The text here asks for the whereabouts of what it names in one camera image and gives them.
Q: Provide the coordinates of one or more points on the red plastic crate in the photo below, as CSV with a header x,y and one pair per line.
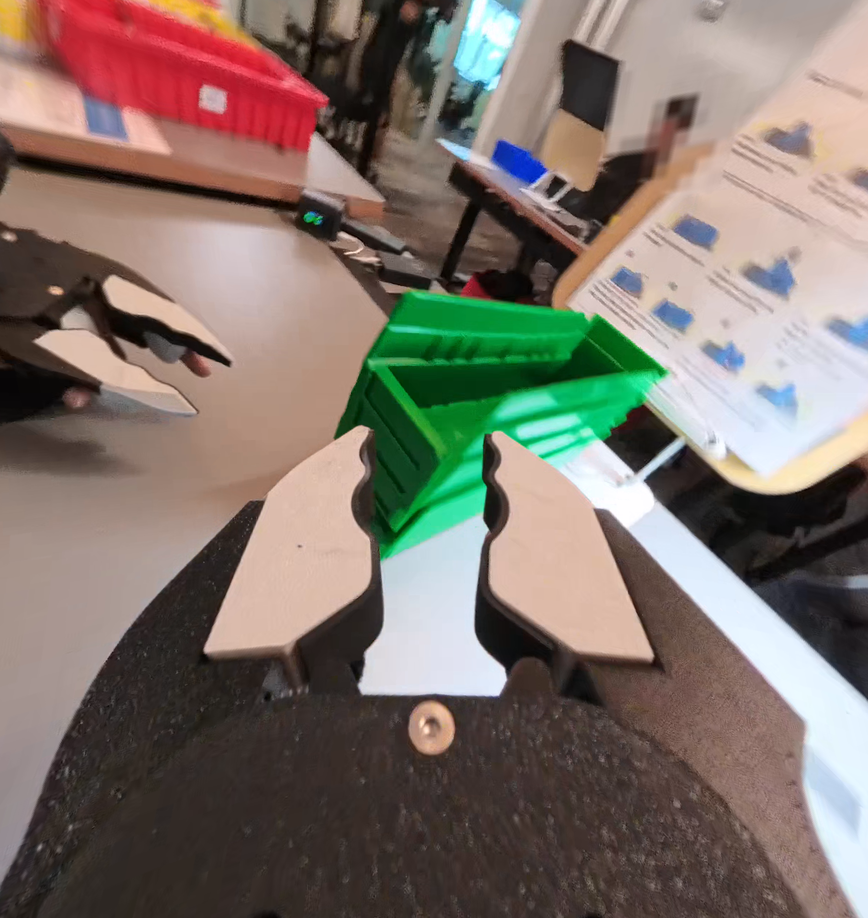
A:
x,y
190,86

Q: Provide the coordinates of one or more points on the beige board on white stand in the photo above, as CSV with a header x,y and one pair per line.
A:
x,y
574,150

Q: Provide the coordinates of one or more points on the white document stand frame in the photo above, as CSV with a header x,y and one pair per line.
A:
x,y
627,505

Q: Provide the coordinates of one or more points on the black power adapter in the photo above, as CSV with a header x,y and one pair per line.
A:
x,y
376,235
405,272

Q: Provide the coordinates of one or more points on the red fabric item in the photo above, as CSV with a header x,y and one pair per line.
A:
x,y
469,287

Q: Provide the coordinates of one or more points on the printed paper with blue picture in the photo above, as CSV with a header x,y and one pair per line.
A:
x,y
46,100

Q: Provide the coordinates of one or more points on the person's left hand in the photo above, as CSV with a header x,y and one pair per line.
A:
x,y
183,358

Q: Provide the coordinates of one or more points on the blue plastic bin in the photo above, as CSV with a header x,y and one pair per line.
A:
x,y
516,159

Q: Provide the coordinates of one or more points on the black device with green display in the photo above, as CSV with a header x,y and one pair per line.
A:
x,y
319,215

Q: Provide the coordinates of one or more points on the wood-edged table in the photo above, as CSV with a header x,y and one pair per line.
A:
x,y
261,172

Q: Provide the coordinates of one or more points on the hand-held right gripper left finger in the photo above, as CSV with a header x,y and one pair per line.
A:
x,y
290,574

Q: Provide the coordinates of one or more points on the printed instruction sheet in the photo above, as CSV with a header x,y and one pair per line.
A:
x,y
749,215

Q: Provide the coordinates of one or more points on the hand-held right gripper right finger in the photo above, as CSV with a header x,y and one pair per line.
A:
x,y
556,574

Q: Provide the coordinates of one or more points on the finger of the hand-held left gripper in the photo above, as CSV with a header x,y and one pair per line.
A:
x,y
154,305
96,362

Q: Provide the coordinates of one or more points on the grey desk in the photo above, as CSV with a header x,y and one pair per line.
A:
x,y
226,251

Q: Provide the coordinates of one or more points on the long brown table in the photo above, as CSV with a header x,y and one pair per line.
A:
x,y
541,215

